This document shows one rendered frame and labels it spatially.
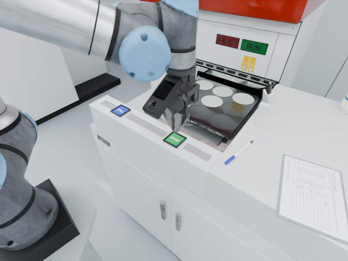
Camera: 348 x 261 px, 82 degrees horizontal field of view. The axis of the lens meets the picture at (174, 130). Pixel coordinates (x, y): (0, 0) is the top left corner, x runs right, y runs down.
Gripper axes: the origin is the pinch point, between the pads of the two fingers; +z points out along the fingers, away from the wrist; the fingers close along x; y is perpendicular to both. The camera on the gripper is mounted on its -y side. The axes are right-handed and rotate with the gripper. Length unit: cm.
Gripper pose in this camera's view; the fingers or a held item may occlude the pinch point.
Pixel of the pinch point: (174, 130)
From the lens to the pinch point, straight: 61.5
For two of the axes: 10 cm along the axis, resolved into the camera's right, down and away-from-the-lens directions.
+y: 6.1, -5.2, 6.0
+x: -7.9, -4.0, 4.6
